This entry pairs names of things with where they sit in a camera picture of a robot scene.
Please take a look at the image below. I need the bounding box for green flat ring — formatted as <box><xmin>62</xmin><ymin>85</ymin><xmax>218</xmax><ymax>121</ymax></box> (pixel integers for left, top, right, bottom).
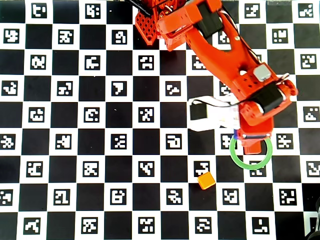
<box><xmin>229</xmin><ymin>136</ymin><xmax>274</xmax><ymax>172</ymax></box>

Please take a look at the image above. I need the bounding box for grey square pad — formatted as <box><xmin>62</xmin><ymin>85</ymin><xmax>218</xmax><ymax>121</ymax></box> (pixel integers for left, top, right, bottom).
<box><xmin>253</xmin><ymin>64</ymin><xmax>272</xmax><ymax>82</ymax></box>

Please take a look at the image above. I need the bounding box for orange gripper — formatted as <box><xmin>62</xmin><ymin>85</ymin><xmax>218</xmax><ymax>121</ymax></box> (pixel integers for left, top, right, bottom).
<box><xmin>235</xmin><ymin>79</ymin><xmax>299</xmax><ymax>149</ymax></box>

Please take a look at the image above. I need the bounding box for orange cube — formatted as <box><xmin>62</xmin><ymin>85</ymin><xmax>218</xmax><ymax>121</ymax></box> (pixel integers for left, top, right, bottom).
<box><xmin>197</xmin><ymin>171</ymin><xmax>217</xmax><ymax>191</ymax></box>

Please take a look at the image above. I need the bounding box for black white marker checkerboard mat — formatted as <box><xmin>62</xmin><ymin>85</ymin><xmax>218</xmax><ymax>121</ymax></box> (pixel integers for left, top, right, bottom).
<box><xmin>0</xmin><ymin>0</ymin><xmax>320</xmax><ymax>240</ymax></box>

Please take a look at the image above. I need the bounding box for white mounted wrist camera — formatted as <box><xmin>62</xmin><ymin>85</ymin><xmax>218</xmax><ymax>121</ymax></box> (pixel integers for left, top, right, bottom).
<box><xmin>186</xmin><ymin>97</ymin><xmax>241</xmax><ymax>133</ymax></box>

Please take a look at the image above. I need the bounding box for thin black camera cable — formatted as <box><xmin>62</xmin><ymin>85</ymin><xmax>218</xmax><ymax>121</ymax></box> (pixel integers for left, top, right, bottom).
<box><xmin>191</xmin><ymin>9</ymin><xmax>291</xmax><ymax>107</ymax></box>

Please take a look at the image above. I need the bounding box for red cube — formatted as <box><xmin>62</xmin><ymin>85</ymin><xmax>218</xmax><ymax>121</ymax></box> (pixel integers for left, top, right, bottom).
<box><xmin>242</xmin><ymin>145</ymin><xmax>262</xmax><ymax>155</ymax></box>

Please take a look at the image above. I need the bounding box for clear adhesive tape strip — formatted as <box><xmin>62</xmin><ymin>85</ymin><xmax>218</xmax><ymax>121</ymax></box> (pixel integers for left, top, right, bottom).
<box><xmin>266</xmin><ymin>0</ymin><xmax>296</xmax><ymax>7</ymax></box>

